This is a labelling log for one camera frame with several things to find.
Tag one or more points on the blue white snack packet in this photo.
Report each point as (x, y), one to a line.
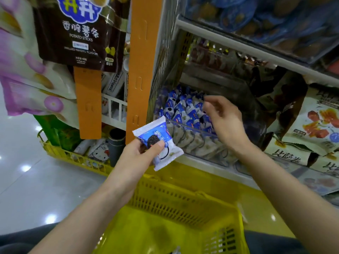
(159, 133)

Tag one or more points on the orange hanging strip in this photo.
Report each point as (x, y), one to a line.
(88, 103)

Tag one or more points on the dark grey cylinder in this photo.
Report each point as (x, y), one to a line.
(117, 148)

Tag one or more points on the person's left forearm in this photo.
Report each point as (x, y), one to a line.
(79, 227)

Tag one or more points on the person's left hand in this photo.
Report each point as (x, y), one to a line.
(132, 169)

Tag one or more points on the yellow plastic shopping basket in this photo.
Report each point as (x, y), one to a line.
(169, 224)

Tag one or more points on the red price sign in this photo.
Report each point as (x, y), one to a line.
(332, 67)

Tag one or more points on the white card packet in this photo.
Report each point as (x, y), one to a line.
(114, 83)

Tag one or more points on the yellow floor basket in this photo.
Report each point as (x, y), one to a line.
(69, 158)

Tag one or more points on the row of small brown packets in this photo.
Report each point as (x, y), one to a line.
(217, 58)

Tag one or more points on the orange shelf post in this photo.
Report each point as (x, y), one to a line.
(144, 66)

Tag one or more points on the row of fruit print bags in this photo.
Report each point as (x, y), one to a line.
(318, 121)

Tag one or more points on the grey trousers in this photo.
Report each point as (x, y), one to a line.
(21, 240)

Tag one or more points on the clear plastic bin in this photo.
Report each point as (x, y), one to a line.
(312, 180)
(259, 119)

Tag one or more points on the pile of blue snack packets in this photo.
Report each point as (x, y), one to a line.
(183, 108)

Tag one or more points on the green snack bags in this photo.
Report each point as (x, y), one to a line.
(58, 132)

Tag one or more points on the person's right forearm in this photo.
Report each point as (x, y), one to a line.
(291, 203)

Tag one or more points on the white cartoon print packet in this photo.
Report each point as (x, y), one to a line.
(99, 150)

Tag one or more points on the person's right hand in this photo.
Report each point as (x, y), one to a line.
(228, 124)

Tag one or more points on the pile of blue jelly cups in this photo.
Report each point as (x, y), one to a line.
(265, 18)

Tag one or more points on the store shelf with yellow base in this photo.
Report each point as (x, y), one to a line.
(254, 209)

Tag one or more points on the black potato stick bag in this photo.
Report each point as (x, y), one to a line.
(69, 42)

